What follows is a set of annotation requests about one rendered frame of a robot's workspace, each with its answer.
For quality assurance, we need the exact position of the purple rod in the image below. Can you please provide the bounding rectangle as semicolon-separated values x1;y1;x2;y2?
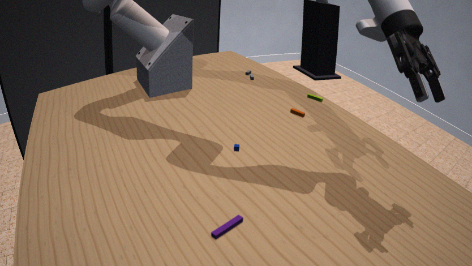
211;215;243;239

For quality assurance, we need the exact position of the lime green rod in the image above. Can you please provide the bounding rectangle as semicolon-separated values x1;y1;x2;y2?
307;94;323;102

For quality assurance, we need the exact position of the orange rod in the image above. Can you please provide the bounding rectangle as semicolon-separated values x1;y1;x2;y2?
290;108;305;117

